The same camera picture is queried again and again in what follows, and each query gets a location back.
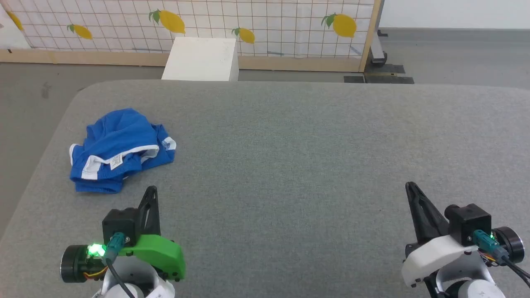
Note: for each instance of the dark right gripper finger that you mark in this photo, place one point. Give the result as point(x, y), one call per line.
point(434, 223)
point(418, 215)

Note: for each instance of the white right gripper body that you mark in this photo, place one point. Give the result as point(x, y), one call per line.
point(439, 256)

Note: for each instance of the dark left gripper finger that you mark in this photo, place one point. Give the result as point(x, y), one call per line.
point(156, 215)
point(145, 215)

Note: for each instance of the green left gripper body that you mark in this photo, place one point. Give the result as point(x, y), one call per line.
point(159, 252)

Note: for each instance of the blue shorts with white trim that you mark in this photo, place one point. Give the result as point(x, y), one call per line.
point(124, 136)

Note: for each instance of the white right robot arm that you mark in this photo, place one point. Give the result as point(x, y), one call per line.
point(472, 283)

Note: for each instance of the black floor plate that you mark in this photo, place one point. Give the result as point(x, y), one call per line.
point(389, 78)

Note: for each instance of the white box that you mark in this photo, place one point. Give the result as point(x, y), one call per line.
point(203, 60)

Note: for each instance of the lemon print partition screen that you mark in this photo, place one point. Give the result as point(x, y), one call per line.
point(269, 25)

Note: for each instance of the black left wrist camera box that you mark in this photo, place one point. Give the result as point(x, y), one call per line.
point(121, 225)

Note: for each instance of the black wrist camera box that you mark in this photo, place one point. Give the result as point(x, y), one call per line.
point(121, 225)
point(470, 223)

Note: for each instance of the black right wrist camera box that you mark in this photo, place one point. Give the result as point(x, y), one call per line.
point(470, 223)

